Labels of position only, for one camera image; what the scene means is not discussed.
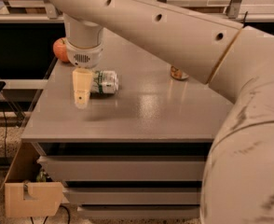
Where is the middle grey drawer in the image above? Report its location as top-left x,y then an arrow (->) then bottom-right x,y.
63,188 -> 200,205

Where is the top grey drawer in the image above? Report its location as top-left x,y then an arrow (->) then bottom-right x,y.
38,156 -> 205,182

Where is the cardboard box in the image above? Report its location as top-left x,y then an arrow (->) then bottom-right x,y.
3,143 -> 63,218

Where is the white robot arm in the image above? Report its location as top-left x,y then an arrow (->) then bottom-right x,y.
49,0 -> 274,224

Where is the green bottle in box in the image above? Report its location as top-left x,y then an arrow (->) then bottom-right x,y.
36,169 -> 48,182

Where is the gold brown soda can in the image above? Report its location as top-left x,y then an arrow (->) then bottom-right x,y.
171,66 -> 189,80

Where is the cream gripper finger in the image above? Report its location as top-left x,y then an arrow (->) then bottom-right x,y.
73,68 -> 93,109

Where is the bottom grey drawer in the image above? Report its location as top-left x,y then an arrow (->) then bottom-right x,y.
77,205 -> 199,219

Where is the black cable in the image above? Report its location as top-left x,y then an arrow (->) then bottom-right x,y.
0,95 -> 11,166

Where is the grey drawer cabinet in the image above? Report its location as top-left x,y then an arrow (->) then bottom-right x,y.
21,28 -> 234,221

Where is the white green 7up can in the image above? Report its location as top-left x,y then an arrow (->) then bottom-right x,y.
91,70 -> 118,94

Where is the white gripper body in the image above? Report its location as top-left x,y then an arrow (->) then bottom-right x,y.
65,41 -> 103,69

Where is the grey drawer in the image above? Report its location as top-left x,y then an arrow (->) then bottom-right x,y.
77,205 -> 199,219
63,188 -> 200,205
38,156 -> 205,182

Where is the red apple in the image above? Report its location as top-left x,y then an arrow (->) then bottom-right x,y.
53,37 -> 69,63

